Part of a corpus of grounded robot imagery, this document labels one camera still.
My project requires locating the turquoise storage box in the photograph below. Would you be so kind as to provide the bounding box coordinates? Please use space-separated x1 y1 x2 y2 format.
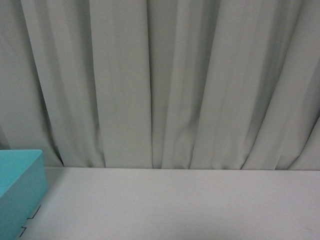
0 149 48 240

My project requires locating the grey pleated curtain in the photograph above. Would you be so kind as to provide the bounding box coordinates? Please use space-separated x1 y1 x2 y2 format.
0 0 320 170

